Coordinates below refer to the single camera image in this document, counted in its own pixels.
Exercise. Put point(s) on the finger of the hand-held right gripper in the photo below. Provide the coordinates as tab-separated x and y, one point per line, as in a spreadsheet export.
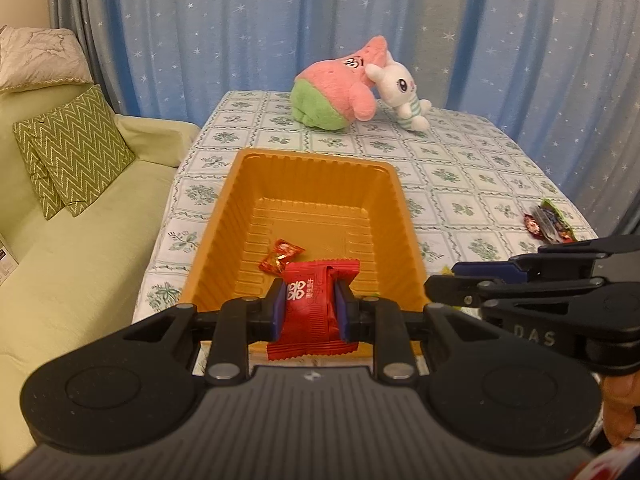
450	290
485	270

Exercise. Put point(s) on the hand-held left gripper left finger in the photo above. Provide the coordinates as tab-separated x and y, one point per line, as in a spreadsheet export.
276	310

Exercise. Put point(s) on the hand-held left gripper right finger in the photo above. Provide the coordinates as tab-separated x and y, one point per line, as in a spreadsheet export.
342	310

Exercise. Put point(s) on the yellow green candy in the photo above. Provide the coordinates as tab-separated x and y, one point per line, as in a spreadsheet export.
442	271

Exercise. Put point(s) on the large red snack packet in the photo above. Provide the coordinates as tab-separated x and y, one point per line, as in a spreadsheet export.
310	305

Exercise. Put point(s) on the red gold candy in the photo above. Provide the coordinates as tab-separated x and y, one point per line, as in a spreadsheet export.
280	256

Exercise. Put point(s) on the dark red candy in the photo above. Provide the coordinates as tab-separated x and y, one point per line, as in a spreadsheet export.
532	223

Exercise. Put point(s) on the black silver snack packet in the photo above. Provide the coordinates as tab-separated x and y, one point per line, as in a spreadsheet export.
552	232

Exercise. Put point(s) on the green snack packet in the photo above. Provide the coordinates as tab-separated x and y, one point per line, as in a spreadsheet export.
552	207

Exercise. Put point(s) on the orange plastic tray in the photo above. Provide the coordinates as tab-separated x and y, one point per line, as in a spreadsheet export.
310	190

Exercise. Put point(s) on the person's right hand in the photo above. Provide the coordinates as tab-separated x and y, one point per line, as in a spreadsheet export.
617	405

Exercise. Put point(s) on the red white printed cloth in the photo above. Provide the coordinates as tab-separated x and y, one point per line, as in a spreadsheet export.
610	465

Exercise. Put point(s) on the white rabbit plush toy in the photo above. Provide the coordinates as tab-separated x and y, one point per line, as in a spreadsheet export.
400	85

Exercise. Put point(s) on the light green sofa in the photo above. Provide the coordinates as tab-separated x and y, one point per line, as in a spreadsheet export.
75	280

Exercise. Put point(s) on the pink starfish plush toy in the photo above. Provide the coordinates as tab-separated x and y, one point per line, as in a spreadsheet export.
330	80

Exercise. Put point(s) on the green zigzag cushion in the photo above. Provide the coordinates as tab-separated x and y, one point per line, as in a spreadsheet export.
85	150
35	170

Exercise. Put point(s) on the white printed box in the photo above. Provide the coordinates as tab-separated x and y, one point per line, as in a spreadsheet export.
7	260

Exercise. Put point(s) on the blue star sheer curtain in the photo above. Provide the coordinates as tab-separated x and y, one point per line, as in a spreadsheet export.
250	20

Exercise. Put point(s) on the beige pillow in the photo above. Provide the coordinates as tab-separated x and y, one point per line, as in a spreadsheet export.
35	60

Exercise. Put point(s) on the grey curtain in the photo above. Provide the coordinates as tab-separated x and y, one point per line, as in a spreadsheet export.
80	20

